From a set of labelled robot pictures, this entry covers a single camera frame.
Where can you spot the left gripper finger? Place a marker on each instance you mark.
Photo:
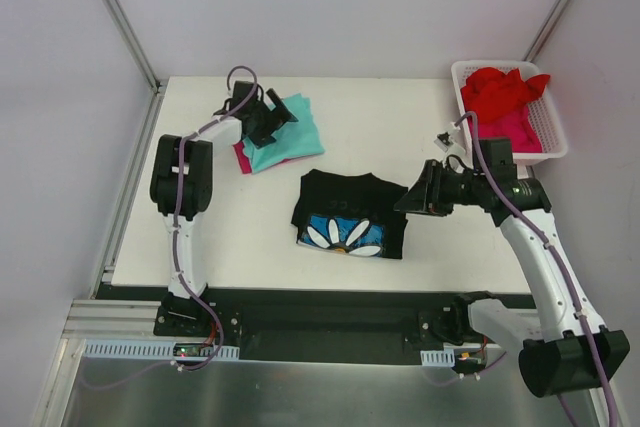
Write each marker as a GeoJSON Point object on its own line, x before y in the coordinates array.
{"type": "Point", "coordinates": [280, 114]}
{"type": "Point", "coordinates": [262, 131]}

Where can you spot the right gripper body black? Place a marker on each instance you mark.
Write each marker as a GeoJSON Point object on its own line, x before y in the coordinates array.
{"type": "Point", "coordinates": [432, 189]}

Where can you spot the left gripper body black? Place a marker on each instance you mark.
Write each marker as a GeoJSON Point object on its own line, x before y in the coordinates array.
{"type": "Point", "coordinates": [265, 122]}

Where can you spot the teal t-shirt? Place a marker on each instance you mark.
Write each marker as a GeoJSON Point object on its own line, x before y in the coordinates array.
{"type": "Point", "coordinates": [294, 140]}

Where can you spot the pink t-shirt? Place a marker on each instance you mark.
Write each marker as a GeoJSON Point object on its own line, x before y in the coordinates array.
{"type": "Point", "coordinates": [244, 151]}

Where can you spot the black t-shirt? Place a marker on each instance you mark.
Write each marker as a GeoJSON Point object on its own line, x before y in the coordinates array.
{"type": "Point", "coordinates": [353, 215]}

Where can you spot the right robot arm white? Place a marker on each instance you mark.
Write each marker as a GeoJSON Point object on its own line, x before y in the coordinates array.
{"type": "Point", "coordinates": [571, 348]}

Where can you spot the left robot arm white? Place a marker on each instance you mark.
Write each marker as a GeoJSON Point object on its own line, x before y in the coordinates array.
{"type": "Point", "coordinates": [182, 181]}

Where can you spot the magenta t-shirt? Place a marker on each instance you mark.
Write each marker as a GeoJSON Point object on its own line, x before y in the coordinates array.
{"type": "Point", "coordinates": [516, 127]}

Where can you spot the red t-shirt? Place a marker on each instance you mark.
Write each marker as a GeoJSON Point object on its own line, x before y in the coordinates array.
{"type": "Point", "coordinates": [493, 94]}

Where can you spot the white plastic basket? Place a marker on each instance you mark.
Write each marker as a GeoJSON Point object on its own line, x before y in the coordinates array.
{"type": "Point", "coordinates": [543, 115]}

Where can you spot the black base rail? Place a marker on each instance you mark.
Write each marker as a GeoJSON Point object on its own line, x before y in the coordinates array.
{"type": "Point", "coordinates": [384, 328]}

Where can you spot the left aluminium frame post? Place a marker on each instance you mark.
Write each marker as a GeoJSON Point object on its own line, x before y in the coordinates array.
{"type": "Point", "coordinates": [132, 43]}

